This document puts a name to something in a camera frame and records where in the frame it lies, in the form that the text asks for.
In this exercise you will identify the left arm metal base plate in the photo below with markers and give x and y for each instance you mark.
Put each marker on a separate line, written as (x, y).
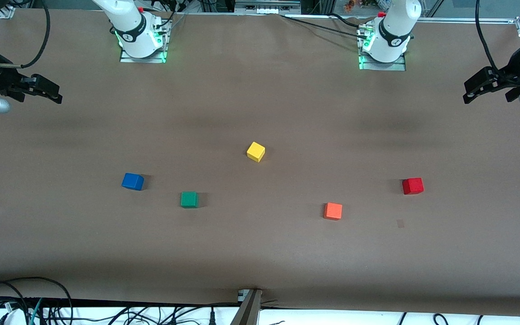
(397, 67)

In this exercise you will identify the red wooden cube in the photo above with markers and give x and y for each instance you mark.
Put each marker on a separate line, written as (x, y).
(412, 186)

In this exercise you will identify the silver power strip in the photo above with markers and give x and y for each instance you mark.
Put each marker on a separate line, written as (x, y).
(266, 6)

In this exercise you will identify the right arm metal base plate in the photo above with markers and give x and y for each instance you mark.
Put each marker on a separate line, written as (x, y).
(129, 59)

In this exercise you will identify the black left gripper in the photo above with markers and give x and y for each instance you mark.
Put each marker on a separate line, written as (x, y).
(509, 75)

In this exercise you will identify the orange wooden cube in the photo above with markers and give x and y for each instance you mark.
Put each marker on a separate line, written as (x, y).
(333, 211)

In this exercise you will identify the grey camera stand post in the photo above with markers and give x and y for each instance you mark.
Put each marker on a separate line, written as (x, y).
(247, 309)

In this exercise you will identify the yellow wooden cube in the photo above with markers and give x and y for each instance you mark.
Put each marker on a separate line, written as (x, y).
(256, 151)

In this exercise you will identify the green wooden cube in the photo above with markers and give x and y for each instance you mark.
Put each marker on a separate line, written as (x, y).
(189, 199)

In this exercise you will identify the blue wooden cube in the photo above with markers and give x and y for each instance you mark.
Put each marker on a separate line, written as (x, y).
(132, 181)

